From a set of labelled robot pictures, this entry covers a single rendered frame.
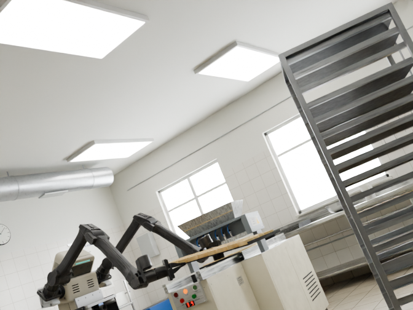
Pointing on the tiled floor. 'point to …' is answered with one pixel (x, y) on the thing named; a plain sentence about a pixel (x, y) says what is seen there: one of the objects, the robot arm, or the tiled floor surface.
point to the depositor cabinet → (284, 278)
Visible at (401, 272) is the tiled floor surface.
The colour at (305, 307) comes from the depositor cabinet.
